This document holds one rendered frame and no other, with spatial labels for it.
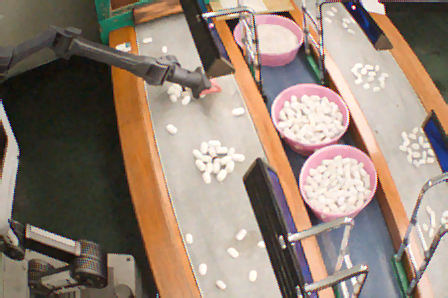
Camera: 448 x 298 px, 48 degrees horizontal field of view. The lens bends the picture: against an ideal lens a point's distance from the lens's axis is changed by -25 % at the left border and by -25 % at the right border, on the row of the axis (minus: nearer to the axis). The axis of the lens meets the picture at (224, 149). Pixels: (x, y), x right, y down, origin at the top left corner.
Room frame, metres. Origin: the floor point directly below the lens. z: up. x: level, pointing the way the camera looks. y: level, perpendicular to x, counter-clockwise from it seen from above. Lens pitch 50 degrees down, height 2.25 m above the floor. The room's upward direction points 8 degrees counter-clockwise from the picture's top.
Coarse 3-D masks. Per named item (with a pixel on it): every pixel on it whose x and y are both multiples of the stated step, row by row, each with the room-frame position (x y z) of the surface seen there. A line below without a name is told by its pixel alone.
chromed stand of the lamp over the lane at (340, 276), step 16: (320, 224) 0.71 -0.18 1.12; (336, 224) 0.70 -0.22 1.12; (352, 224) 0.71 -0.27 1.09; (288, 240) 0.69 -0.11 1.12; (336, 272) 0.71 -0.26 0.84; (352, 272) 0.56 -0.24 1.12; (368, 272) 0.56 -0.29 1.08; (304, 288) 0.55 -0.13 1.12; (320, 288) 0.54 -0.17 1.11; (336, 288) 0.71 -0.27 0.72
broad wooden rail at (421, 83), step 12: (372, 12) 1.95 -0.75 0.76; (384, 24) 1.86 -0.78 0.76; (396, 36) 1.77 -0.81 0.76; (396, 48) 1.69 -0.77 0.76; (408, 48) 1.69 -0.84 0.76; (396, 60) 1.62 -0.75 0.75; (408, 60) 1.61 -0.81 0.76; (408, 72) 1.53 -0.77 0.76; (420, 72) 1.53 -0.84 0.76; (420, 84) 1.46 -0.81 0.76; (432, 84) 1.46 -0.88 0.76; (420, 96) 1.40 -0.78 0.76; (432, 96) 1.39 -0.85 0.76; (432, 108) 1.33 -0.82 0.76; (444, 108) 1.32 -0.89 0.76; (444, 120) 1.26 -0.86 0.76
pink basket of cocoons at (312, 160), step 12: (312, 156) 1.19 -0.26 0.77; (324, 156) 1.20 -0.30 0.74; (336, 156) 1.20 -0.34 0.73; (348, 156) 1.19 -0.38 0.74; (360, 156) 1.17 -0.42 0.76; (372, 168) 1.10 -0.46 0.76; (300, 180) 1.10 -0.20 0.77; (372, 180) 1.07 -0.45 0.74; (372, 192) 1.01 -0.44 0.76; (336, 216) 0.96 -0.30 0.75
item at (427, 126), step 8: (432, 112) 1.00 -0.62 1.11; (424, 120) 1.01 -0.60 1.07; (432, 120) 0.98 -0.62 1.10; (424, 128) 0.99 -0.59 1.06; (432, 128) 0.96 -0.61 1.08; (440, 128) 0.94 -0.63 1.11; (432, 136) 0.94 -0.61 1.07; (440, 136) 0.92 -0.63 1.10; (432, 144) 0.92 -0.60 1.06; (440, 144) 0.90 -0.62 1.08; (440, 152) 0.88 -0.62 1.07; (440, 160) 0.86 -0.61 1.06; (440, 168) 0.84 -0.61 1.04
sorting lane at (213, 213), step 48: (144, 48) 1.84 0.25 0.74; (192, 48) 1.78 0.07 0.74; (240, 96) 1.49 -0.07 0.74; (192, 144) 1.32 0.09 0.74; (240, 144) 1.29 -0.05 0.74; (192, 192) 1.14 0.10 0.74; (240, 192) 1.12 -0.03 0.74; (192, 240) 0.97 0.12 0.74; (240, 240) 0.95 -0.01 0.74; (240, 288) 0.77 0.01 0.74
